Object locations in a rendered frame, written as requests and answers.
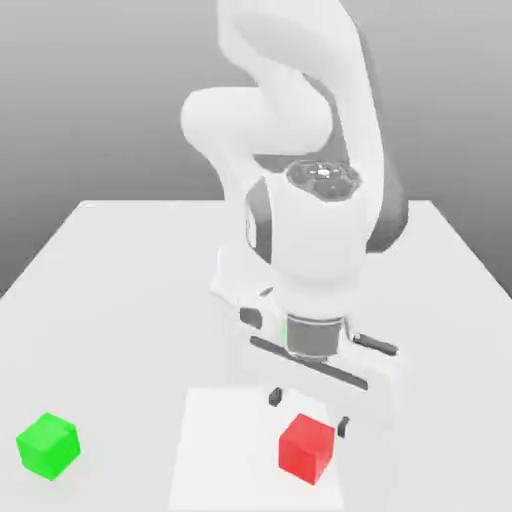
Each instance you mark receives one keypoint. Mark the small green cube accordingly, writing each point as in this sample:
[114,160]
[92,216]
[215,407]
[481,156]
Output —
[48,446]

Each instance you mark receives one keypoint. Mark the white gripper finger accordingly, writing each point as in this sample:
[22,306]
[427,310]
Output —
[342,427]
[274,396]

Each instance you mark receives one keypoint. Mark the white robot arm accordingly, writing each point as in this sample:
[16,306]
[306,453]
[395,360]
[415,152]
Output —
[320,248]

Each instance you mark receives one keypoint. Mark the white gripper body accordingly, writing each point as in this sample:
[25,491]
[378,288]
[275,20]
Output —
[320,370]

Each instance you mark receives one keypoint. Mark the small red cube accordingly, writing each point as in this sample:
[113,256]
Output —
[306,448]

